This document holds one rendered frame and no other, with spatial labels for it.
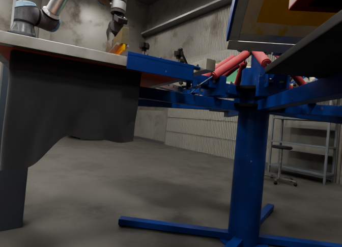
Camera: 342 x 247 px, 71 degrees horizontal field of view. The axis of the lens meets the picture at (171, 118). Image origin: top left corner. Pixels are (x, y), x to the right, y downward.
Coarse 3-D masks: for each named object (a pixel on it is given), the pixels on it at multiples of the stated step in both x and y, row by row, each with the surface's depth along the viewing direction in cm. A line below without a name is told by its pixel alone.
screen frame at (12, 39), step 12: (0, 36) 76; (12, 36) 77; (24, 36) 79; (24, 48) 81; (36, 48) 80; (48, 48) 82; (60, 48) 84; (72, 48) 85; (84, 48) 87; (0, 60) 106; (84, 60) 90; (96, 60) 89; (108, 60) 91; (120, 60) 93; (168, 84) 129
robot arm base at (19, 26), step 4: (16, 20) 148; (20, 20) 148; (24, 20) 149; (12, 24) 149; (16, 24) 148; (20, 24) 147; (24, 24) 148; (28, 24) 150; (32, 24) 153; (12, 28) 147; (16, 28) 147; (20, 28) 147; (24, 28) 148; (28, 28) 150; (32, 28) 153; (16, 32) 146; (20, 32) 146; (24, 32) 147; (28, 32) 149; (32, 32) 153; (32, 36) 151
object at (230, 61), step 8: (232, 56) 158; (240, 56) 144; (248, 56) 147; (256, 56) 132; (264, 56) 125; (224, 64) 141; (232, 64) 141; (240, 64) 179; (264, 64) 121; (216, 72) 137; (224, 72) 140; (232, 72) 178; (240, 72) 183; (240, 80) 191; (296, 80) 169
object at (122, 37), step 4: (124, 28) 102; (128, 28) 103; (120, 32) 105; (124, 32) 102; (128, 32) 103; (116, 36) 113; (120, 36) 104; (124, 36) 102; (128, 36) 103; (112, 40) 120; (116, 40) 112; (120, 40) 103; (124, 40) 102; (112, 44) 119; (120, 44) 103; (108, 48) 129
